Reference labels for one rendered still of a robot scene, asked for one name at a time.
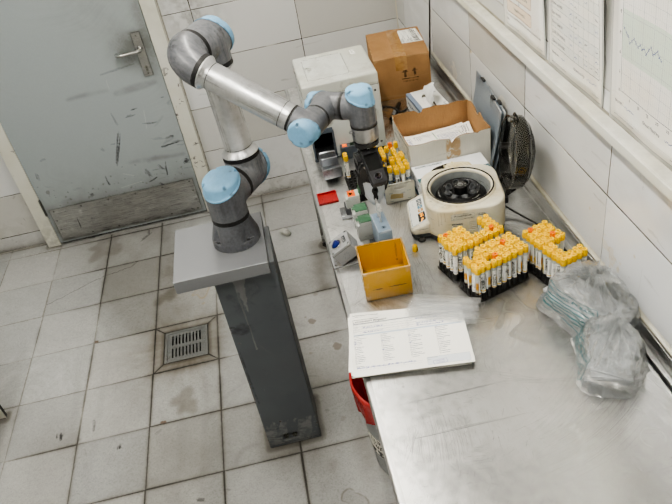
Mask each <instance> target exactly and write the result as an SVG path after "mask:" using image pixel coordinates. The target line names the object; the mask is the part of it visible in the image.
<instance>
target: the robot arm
mask: <svg viewBox="0 0 672 504"><path fill-rule="evenodd" d="M234 41H235V39H234V34H233V31H232V29H231V28H230V26H229V25H228V24H227V23H226V22H225V21H223V20H222V19H221V18H219V17H217V16H213V15H207V16H203V17H202V18H199V19H196V20H195V21H194V22H193V23H192V24H190V25H189V26H188V27H186V28H185V29H183V30H182V31H180V32H178V33H177V34H175V35H174V36H173V37H172V38H171V40H170V42H169V44H168V47H167V59H168V62H169V64H170V67H171V68H172V70H173V71H174V72H175V74H176V75H177V76H178V77H179V78H180V79H182V80H183V81H184V82H185V83H187V84H189V85H190V86H192V87H194V88H196V89H198V90H200V89H203V88H204V89H205V90H206V93H207V96H208V99H209V102H210V105H211V108H212V111H213V114H214V117H215V120H216V123H217V127H218V130H219V133H220V136H221V139H222V142H223V145H224V148H225V149H224V151H223V153H222V158H223V161H224V164H225V166H220V167H217V168H216V169H215V170H214V169H212V170H211V171H209V172H208V173H207V174H206V175H205V176H204V178H203V180H202V190H203V196H204V198H205V200H206V203H207V206H208V210H209V213H210V216H211V219H212V222H213V231H212V241H213V244H214V247H215V248H216V250H218V251H220V252H223V253H238V252H242V251H245V250H247V249H249V248H251V247H252V246H254V245H255V244H256V243H257V242H258V241H259V239H260V236H261V233H260V229H259V226H258V225H257V223H256V222H255V220H254V219H253V218H252V216H251V215H250V213H249V210H248V206H247V203H246V200H247V199H248V198H249V197H250V196H251V194H252V193H253V192H254V191H255V190H256V189H257V188H258V186H259V185H260V184H262V183H263V182H264V181H265V179H266V177H267V176H268V174H269V172H270V160H269V157H268V155H267V154H266V153H265V152H263V149H261V148H260V147H258V145H257V144H256V143H255V142H252V141H251V138H250V135H249V131H248V128H247V124H246V121H245V118H244V114H243V111H242V109H244V110H246V111H248V112H250V113H252V114H254V115H256V116H258V117H260V118H261V119H263V120H265V121H267V122H269V123H271V124H273V125H275V126H277V127H279V128H280V129H282V130H284V131H286V132H287V135H288V138H289V140H290V141H291V142H292V143H293V145H295V146H297V147H300V148H307V147H309V146H311V145H312V144H313V143H314V142H315V141H316V140H318V138H319V137H320V135H321V134H322V133H323V131H324V130H325V129H326V128H327V127H328V126H329V124H330V123H331V122H332V121H333V120H349V122H350V127H351V130H352V131H349V134H350V135H351V134H352V139H353V142H354V146H355V147H356V148H358V149H359V150H358V152H354V153H353V157H354V163H355V169H356V171H357V172H358V173H357V174H356V175H357V184H358V186H359V188H360V190H361V191H362V192H363V194H364V195H365V197H366V198H367V199H368V201H369V202H370V203H371V204H373V205H375V199H374V194H373V192H372V189H373V188H375V187H377V189H376V193H377V197H376V198H377V200H378V203H380V202H381V200H382V198H383V196H384V193H385V190H386V188H387V185H388V181H389V174H388V172H387V167H384V166H383V165H384V164H385V163H384V161H382V157H381V155H380V153H379V151H378V149H377V148H376V147H375V146H376V145H378V143H379V129H378V122H377V115H376V108H375V98H374V95H373V89H372V87H371V86H370V85H369V84H367V83H357V84H356V83H354V84H351V85H349V86H348V87H347V88H346V89H345V92H331V91H323V90H320V91H311V92H309V93H308V94H307V96H306V99H305V103H304V108H305V109H304V108H303V107H301V106H299V105H297V104H295V103H293V102H291V101H289V100H287V99H285V98H284V97H282V96H280V95H278V94H276V93H274V92H272V91H270V90H268V89H266V88H264V87H262V86H261V85H259V84H257V83H255V82H253V81H251V80H249V79H247V78H245V77H243V76H241V75H239V74H238V73H236V72H234V71H232V70H230V68H231V67H232V65H233V58H232V55H231V52H230V50H231V49H232V48H233V45H234ZM357 153H359V154H357ZM356 154H357V155H356Z"/></svg>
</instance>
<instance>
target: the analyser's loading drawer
mask: <svg viewBox="0 0 672 504"><path fill-rule="evenodd" d="M315 149H316V153H317V156H318V159H319V162H320V165H321V169H322V172H323V175H324V179H325V180H328V179H332V178H337V177H341V176H343V173H342V167H341V166H340V164H339V161H338V158H337V155H336V153H335V150H334V147H333V145H328V146H324V147H319V148H315Z"/></svg>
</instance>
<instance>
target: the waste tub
mask: <svg viewBox="0 0 672 504"><path fill-rule="evenodd" d="M355 249H356V253H357V257H358V262H359V268H360V273H361V278H362V282H363V286H364V291H365V295H366V299H367V302H369V301H374V300H379V299H384V298H389V297H395V296H400V295H405V294H410V293H413V287H412V278H411V270H410V266H411V264H410V261H409V258H408V255H407V252H406V249H405V246H404V243H403V240H402V237H399V238H394V239H389V240H384V241H379V242H374V243H368V244H363V245H358V246H355Z"/></svg>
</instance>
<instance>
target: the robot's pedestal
mask: <svg viewBox="0 0 672 504"><path fill-rule="evenodd" d="M264 231H265V238H266V244H267V251H268V257H269V264H270V271H271V273H268V274H263V275H259V276H255V277H250V278H246V279H242V280H237V281H233V282H229V283H224V284H220V285H216V286H215V289H216V292H217V294H218V297H219V300H220V303H221V306H222V309H223V312H224V315H225V317H226V320H227V323H228V326H229V329H230V332H231V335H232V338H233V340H234V343H235V346H236V349H237V352H238V355H239V358H240V361H241V363H242V366H243V369H244V372H245V375H246V378H247V381H248V384H249V386H250V389H251V392H252V395H253V398H254V401H255V404H256V407H257V409H258V412H259V415H260V418H261V421H262V424H263V427H264V429H265V432H266V435H267V438H268V441H269V444H270V447H271V448H274V447H278V446H283V445H287V444H291V443H295V442H299V441H303V440H307V439H312V438H316V437H320V436H321V431H320V426H319V421H318V416H317V410H316V405H315V400H314V396H313V392H312V388H311V385H310V381H309V377H308V373H307V370H306V366H305V362H304V358H303V355H302V351H301V347H300V343H299V340H298V336H297V332H296V328H295V325H294V321H293V317H292V313H291V310H290V306H289V302H288V298H287V295H286V291H285V287H284V283H283V280H282V276H281V272H280V268H279V265H278V261H277V257H276V253H275V250H274V246H273V242H272V238H271V235H270V231H269V227H268V226H265V227H264Z"/></svg>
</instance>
